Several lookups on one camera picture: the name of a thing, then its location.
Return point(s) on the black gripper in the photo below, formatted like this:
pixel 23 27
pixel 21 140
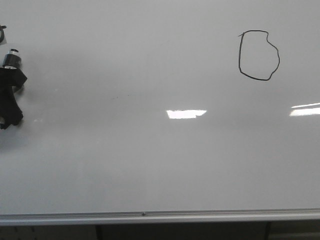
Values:
pixel 9 109

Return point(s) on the black white whiteboard marker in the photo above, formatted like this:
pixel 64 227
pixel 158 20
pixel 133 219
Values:
pixel 12 65

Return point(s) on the white whiteboard with aluminium frame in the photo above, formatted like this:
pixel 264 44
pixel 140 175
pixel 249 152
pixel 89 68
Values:
pixel 163 111

